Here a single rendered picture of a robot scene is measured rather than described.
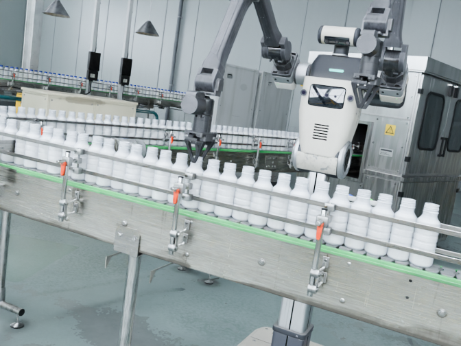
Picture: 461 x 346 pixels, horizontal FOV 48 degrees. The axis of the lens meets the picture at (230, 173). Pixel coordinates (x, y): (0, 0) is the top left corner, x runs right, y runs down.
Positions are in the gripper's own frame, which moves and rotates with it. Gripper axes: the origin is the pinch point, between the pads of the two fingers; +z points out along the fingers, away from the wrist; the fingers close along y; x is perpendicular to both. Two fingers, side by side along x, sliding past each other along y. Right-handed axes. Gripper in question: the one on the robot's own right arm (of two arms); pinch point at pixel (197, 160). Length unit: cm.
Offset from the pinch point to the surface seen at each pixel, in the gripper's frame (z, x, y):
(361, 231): 10, 55, 1
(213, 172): 2.6, 7.2, 1.2
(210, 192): 8.8, 7.4, 1.9
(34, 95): 6, -339, -253
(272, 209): 9.2, 28.5, 1.7
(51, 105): 12, -310, -249
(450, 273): 15, 79, 1
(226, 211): 13.5, 13.8, 2.0
